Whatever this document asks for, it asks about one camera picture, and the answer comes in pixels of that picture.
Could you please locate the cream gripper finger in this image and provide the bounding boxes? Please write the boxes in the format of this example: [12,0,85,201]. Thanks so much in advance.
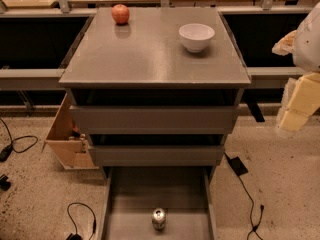
[272,30,296,56]
[277,73,320,132]

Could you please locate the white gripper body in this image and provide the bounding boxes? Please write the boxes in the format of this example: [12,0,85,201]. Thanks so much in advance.
[293,3,320,72]

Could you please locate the silver 7up soda can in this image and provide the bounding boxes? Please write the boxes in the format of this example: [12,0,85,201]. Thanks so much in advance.
[151,208,166,230]

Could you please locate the grey drawer cabinet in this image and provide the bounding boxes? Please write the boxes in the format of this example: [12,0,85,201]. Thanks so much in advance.
[58,6,252,240]

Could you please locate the grey open bottom drawer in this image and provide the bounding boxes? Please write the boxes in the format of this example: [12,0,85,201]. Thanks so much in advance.
[98,167,218,240]

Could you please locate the grey middle drawer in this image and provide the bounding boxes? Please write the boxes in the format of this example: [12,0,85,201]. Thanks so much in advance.
[88,146,224,166]

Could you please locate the grey top drawer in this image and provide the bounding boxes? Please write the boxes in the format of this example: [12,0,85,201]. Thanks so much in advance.
[70,106,238,134]

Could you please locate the black power adapter right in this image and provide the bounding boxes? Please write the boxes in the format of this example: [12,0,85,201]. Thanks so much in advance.
[225,154,264,240]

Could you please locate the white ceramic bowl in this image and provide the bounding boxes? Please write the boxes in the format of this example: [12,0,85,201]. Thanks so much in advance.
[179,23,215,53]

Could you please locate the red apple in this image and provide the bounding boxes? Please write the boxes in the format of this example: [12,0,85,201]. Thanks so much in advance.
[111,4,130,25]

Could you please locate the cardboard box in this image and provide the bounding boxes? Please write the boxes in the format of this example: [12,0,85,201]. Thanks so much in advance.
[45,96,96,169]

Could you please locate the black object far left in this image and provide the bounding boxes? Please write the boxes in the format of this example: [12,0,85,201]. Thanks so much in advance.
[0,174,11,191]

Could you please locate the grey metal rail left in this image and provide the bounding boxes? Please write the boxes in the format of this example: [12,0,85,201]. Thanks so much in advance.
[0,69,64,91]

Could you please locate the black cable bottom left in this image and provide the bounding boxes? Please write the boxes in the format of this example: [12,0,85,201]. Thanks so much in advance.
[65,202,98,240]

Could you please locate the black cable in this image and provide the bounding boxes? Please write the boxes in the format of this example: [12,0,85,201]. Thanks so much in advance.
[65,202,98,240]
[0,117,39,163]

